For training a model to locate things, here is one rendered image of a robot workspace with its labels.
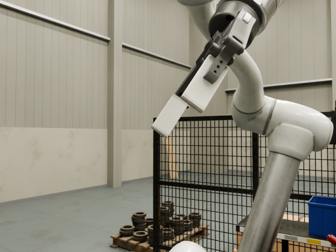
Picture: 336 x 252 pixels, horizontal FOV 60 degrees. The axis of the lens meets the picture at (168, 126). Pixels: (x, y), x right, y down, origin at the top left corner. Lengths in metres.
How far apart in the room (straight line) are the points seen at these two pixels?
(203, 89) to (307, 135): 0.69
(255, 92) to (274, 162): 0.25
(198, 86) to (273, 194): 0.70
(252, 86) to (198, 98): 0.53
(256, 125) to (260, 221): 0.30
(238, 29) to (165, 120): 0.18
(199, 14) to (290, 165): 0.55
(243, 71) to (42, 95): 6.62
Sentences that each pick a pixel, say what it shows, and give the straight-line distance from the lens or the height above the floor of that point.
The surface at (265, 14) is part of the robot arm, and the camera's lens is 0.50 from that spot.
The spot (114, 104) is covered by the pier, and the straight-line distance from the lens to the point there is 8.14.
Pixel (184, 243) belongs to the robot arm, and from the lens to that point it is 1.09.
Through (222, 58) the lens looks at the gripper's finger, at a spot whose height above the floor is 1.53.
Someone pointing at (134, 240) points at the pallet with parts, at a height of 0.15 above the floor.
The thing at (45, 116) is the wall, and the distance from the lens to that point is 7.23.
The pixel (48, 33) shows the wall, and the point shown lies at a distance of 7.62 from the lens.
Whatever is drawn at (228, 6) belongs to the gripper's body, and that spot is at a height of 1.63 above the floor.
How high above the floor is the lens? 1.44
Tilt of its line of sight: 2 degrees up
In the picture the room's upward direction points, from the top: straight up
